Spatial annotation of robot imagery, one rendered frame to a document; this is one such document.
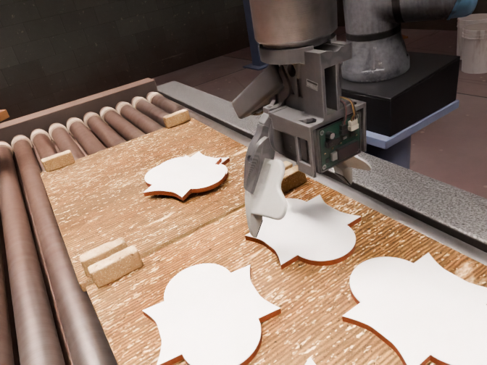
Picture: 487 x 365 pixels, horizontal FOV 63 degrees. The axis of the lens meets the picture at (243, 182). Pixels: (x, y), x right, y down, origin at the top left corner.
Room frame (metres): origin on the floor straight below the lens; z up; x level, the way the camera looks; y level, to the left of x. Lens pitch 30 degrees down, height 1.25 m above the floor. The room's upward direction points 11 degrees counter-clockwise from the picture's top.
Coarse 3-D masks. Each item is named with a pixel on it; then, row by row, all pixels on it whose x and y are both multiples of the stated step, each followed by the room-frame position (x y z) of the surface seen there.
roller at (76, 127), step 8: (72, 120) 1.11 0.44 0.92; (80, 120) 1.11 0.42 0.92; (72, 128) 1.06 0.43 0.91; (80, 128) 1.03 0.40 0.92; (80, 136) 0.98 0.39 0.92; (88, 136) 0.96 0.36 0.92; (80, 144) 0.96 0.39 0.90; (88, 144) 0.91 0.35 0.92; (96, 144) 0.89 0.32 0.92; (88, 152) 0.88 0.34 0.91
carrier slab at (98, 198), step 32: (192, 128) 0.83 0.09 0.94; (96, 160) 0.75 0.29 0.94; (128, 160) 0.72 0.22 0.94; (160, 160) 0.69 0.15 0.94; (64, 192) 0.64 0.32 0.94; (96, 192) 0.61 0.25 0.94; (128, 192) 0.59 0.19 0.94; (224, 192) 0.53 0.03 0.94; (64, 224) 0.53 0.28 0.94; (96, 224) 0.51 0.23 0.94; (128, 224) 0.49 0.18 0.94; (160, 224) 0.48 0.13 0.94; (192, 224) 0.46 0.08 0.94
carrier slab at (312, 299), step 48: (288, 192) 0.49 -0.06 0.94; (336, 192) 0.47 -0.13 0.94; (192, 240) 0.42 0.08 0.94; (240, 240) 0.40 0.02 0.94; (384, 240) 0.35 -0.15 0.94; (432, 240) 0.34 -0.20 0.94; (96, 288) 0.37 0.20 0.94; (144, 288) 0.35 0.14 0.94; (288, 288) 0.31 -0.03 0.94; (336, 288) 0.29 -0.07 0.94; (144, 336) 0.28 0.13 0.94; (288, 336) 0.25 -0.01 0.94; (336, 336) 0.24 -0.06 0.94
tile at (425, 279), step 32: (352, 288) 0.28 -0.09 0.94; (384, 288) 0.27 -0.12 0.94; (416, 288) 0.27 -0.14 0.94; (448, 288) 0.26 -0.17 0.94; (480, 288) 0.25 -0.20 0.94; (352, 320) 0.25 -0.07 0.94; (384, 320) 0.24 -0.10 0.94; (416, 320) 0.23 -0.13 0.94; (448, 320) 0.22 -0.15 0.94; (480, 320) 0.22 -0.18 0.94; (416, 352) 0.20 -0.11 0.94; (448, 352) 0.20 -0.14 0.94; (480, 352) 0.19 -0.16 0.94
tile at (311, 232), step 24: (288, 216) 0.42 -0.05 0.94; (312, 216) 0.41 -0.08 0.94; (336, 216) 0.40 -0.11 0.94; (360, 216) 0.39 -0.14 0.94; (264, 240) 0.38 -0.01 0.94; (288, 240) 0.37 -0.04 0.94; (312, 240) 0.37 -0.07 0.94; (336, 240) 0.36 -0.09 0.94; (288, 264) 0.34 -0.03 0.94; (312, 264) 0.33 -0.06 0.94
